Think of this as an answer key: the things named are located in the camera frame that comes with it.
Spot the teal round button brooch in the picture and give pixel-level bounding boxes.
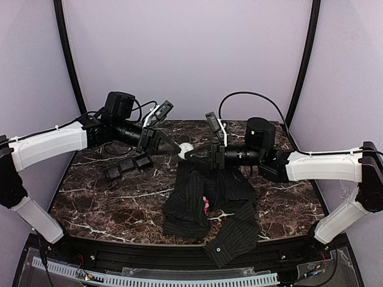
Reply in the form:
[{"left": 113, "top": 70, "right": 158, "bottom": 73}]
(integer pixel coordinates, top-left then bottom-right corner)
[{"left": 178, "top": 142, "right": 194, "bottom": 160}]

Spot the black pinstriped garment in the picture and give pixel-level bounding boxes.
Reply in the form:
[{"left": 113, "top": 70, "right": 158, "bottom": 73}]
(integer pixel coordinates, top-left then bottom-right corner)
[{"left": 163, "top": 161, "right": 259, "bottom": 268}]

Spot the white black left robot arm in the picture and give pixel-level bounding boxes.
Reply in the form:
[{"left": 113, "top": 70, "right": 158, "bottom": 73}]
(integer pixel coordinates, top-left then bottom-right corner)
[{"left": 1, "top": 91, "right": 181, "bottom": 244}]

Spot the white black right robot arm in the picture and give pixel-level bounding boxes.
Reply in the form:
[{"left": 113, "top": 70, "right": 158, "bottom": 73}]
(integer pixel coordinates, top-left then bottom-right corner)
[{"left": 180, "top": 113, "right": 382, "bottom": 245}]

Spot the pink white beaded brooch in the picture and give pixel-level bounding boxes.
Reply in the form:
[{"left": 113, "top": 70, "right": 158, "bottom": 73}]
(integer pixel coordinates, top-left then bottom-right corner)
[{"left": 203, "top": 197, "right": 209, "bottom": 213}]

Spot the black box right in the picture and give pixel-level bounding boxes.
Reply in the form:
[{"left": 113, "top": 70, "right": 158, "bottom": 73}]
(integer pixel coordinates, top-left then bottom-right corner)
[{"left": 133, "top": 154, "right": 153, "bottom": 170}]

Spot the black box left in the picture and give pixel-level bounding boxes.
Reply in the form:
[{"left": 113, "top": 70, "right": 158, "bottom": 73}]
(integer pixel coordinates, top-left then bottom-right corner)
[{"left": 104, "top": 166, "right": 121, "bottom": 181}]

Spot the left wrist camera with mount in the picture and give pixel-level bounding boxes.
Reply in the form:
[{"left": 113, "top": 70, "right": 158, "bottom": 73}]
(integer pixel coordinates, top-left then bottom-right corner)
[{"left": 142, "top": 100, "right": 174, "bottom": 128}]

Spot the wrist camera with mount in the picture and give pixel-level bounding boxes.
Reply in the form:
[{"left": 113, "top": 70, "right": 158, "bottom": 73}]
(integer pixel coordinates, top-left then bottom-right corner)
[
  {"left": 205, "top": 111, "right": 228, "bottom": 146},
  {"left": 142, "top": 100, "right": 174, "bottom": 128}
]

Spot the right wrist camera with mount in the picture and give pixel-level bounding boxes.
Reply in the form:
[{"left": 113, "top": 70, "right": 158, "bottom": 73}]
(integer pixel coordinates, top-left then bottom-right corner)
[{"left": 205, "top": 111, "right": 228, "bottom": 146}]

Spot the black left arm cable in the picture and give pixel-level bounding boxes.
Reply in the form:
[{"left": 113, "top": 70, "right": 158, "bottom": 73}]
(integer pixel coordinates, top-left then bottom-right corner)
[{"left": 131, "top": 98, "right": 159, "bottom": 123}]

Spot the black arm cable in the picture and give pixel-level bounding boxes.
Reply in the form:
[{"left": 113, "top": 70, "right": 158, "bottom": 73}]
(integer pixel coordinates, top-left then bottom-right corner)
[
  {"left": 218, "top": 91, "right": 312, "bottom": 156},
  {"left": 131, "top": 98, "right": 159, "bottom": 123}
]

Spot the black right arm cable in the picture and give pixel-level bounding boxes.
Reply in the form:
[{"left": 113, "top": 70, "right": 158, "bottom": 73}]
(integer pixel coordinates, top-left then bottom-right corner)
[{"left": 218, "top": 91, "right": 312, "bottom": 156}]

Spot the black front frame rail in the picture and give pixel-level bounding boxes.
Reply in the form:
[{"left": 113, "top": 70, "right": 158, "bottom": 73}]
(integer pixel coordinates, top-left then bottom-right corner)
[{"left": 72, "top": 236, "right": 305, "bottom": 270}]

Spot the black left corner frame post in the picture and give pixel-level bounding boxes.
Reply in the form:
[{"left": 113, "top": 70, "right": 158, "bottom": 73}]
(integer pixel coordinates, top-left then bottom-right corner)
[{"left": 53, "top": 0, "right": 87, "bottom": 114}]

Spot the black corner frame post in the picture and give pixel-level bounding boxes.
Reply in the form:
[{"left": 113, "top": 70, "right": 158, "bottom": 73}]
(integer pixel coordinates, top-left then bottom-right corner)
[
  {"left": 53, "top": 0, "right": 87, "bottom": 114},
  {"left": 285, "top": 0, "right": 321, "bottom": 127}
]

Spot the white slotted cable duct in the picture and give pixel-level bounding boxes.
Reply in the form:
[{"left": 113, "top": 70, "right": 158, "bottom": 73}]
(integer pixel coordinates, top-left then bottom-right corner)
[{"left": 22, "top": 256, "right": 280, "bottom": 286}]

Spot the black right corner frame post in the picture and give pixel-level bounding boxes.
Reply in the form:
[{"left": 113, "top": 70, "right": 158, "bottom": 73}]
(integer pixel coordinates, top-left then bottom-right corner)
[{"left": 285, "top": 0, "right": 321, "bottom": 127}]

